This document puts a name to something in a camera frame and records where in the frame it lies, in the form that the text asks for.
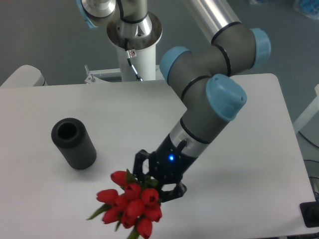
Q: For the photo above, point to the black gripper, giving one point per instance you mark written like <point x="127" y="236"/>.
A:
<point x="167" y="164"/>

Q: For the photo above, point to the red tulip bouquet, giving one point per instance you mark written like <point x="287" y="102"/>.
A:
<point x="137" y="208"/>

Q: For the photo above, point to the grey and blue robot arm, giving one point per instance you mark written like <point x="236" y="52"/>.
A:
<point x="202" y="81"/>

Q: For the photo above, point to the black ribbed cylindrical vase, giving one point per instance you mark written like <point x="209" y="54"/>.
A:
<point x="72" y="139"/>

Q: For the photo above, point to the black device at table edge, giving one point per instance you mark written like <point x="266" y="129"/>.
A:
<point x="310" y="214"/>

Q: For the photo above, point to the white rounded chair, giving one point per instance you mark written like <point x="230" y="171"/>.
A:
<point x="25" y="76"/>

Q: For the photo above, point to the white furniture at right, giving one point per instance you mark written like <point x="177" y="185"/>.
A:
<point x="311" y="110"/>

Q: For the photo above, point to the blue plastic bag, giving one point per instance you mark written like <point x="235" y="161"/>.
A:
<point x="308" y="8"/>

